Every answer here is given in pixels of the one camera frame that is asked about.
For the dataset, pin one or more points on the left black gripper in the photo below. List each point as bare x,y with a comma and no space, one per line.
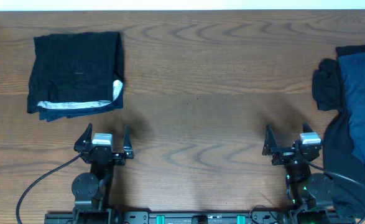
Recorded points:
129,152

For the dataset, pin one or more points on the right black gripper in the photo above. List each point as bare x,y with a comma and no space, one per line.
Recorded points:
271,147

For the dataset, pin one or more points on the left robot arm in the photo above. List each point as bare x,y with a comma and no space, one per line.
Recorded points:
92,189

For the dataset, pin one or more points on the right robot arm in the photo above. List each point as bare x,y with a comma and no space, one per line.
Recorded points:
310,193

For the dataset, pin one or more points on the folded black shorts white trim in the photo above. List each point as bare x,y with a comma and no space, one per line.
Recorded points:
76,75

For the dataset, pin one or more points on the black garment pile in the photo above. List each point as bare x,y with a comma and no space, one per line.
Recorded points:
328,92

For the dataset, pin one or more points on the black mounting rail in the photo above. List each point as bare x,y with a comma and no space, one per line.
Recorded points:
257,216

